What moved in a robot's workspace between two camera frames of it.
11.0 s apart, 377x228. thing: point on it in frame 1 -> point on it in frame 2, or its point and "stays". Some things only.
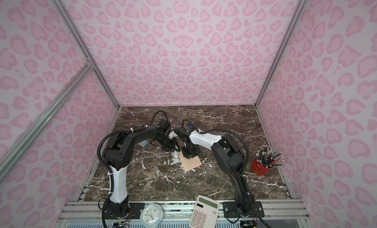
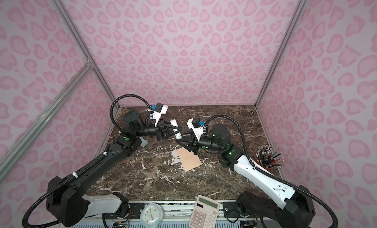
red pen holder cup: [266, 158] stays
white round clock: [151, 215] stays
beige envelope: [189, 163] stays
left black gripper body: [168, 144] -> [149, 130]
